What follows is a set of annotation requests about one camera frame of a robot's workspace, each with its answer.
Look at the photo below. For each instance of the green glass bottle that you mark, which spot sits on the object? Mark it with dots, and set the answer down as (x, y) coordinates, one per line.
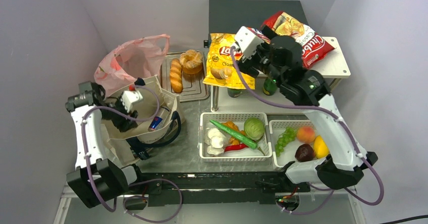
(234, 92)
(269, 87)

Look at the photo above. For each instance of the orange breaded food piece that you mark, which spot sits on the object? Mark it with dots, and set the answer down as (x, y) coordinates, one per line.
(191, 62)

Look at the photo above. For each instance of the red cassava chips bag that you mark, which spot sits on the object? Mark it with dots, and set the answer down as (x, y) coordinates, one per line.
(314, 47)

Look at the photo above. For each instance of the can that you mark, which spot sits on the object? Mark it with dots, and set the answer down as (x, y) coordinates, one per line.
(159, 119)

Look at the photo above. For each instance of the orange habanero pepper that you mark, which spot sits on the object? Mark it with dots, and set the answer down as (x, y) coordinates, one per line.
(233, 141)

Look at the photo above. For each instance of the left green glass bottle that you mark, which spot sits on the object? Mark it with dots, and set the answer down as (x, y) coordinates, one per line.
(234, 92)

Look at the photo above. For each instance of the right green glass bottle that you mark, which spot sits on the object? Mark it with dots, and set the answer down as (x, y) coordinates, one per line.
(269, 87)

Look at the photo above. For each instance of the right white plastic basket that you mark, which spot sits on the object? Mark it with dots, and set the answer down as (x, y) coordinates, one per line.
(276, 128)

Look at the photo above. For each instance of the white two-tier shelf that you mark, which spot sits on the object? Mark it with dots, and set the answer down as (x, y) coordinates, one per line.
(332, 67)

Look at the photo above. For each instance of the green cabbage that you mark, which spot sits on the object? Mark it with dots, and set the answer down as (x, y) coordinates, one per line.
(254, 128)

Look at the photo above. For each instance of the bread loaf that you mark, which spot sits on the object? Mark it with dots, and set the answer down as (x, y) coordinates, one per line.
(176, 76)

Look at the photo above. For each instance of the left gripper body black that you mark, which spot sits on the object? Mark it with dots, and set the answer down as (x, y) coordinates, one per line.
(120, 122)

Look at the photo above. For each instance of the left white plastic basket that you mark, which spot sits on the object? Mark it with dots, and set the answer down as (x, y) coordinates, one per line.
(263, 152)

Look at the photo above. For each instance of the metal baking tray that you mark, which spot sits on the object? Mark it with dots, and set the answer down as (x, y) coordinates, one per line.
(193, 87)

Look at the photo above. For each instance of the red chili pepper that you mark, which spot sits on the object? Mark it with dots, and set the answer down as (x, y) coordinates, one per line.
(235, 147)

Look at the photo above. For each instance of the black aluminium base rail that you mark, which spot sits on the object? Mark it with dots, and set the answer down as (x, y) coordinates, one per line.
(172, 188)

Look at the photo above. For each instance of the yellow Lays chips bag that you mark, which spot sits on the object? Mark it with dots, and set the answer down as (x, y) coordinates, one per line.
(219, 64)

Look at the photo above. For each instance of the beige canvas tote bag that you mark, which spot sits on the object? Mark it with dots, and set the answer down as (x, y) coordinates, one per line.
(125, 148)

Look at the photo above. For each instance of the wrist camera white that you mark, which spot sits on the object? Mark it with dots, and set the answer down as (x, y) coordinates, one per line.
(247, 39)
(130, 98)

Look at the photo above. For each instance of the dark red apple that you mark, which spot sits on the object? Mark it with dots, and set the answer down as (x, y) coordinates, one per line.
(304, 153)

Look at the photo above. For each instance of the orange candy snack bag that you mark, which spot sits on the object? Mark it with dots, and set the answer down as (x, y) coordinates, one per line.
(262, 33)

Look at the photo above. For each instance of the peach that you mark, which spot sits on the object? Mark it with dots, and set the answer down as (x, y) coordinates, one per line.
(306, 134)

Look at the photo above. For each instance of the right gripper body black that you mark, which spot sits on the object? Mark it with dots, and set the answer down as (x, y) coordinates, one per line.
(260, 60)

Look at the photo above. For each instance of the pink plastic grocery bag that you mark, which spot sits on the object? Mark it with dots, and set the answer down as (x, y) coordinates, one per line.
(139, 58)

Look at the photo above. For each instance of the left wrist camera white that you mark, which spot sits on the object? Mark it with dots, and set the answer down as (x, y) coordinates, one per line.
(130, 98)

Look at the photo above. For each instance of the white plastic basket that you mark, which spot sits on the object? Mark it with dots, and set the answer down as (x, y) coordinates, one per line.
(263, 152)
(276, 128)

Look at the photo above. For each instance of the clear dumplings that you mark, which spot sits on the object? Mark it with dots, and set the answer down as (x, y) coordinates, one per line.
(215, 142)

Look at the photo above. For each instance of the yellow mango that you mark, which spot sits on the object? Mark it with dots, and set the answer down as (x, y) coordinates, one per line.
(320, 148)

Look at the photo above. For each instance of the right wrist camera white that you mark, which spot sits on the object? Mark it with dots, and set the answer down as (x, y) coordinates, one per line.
(247, 39)

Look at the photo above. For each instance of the green grapes bunch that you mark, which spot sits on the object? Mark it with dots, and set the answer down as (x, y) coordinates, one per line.
(284, 139)

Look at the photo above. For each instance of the dark grey back panel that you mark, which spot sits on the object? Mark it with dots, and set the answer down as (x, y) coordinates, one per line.
(227, 16)

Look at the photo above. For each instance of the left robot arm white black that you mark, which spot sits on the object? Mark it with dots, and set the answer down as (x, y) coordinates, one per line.
(90, 142)

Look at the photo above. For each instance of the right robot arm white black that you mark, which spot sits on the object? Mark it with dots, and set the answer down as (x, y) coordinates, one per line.
(281, 60)

